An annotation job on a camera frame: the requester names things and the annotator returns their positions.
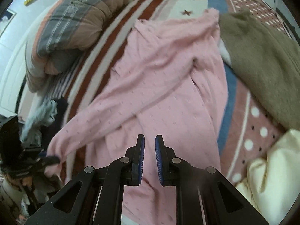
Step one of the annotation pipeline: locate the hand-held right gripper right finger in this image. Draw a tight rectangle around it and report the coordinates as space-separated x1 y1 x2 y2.
155 135 270 225

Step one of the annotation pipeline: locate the light blue garment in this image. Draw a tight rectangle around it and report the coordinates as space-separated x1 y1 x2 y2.
20 98 58 143

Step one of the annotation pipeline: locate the brown garment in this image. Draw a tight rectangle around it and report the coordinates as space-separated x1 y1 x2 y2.
218 10 300 130

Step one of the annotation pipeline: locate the framed wall photo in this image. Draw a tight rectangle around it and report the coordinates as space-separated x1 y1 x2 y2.
0 8 17 29

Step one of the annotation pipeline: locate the white bed headboard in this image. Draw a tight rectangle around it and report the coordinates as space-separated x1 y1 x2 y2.
0 28 31 115

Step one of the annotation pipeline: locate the dark bed rail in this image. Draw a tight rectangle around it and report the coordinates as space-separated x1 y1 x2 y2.
275 7 296 38

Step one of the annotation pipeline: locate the cream garment with black trim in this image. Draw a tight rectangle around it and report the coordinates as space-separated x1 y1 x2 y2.
235 129 300 225

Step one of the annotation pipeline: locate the folded striped duvet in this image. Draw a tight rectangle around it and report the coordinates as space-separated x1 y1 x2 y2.
25 0 147 93

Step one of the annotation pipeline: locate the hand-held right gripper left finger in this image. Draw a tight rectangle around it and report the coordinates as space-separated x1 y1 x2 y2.
30 134 146 225

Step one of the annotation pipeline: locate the dark navy garment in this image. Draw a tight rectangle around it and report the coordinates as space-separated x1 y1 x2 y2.
46 98 69 143

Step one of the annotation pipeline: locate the pink long-sleeve shirt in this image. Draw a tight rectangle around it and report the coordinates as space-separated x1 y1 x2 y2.
46 8 229 225

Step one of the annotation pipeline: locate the striped plush blanket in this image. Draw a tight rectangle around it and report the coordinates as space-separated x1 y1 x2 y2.
17 0 293 225

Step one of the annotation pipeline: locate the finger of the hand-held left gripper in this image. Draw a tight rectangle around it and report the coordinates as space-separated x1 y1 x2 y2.
35 156 61 169

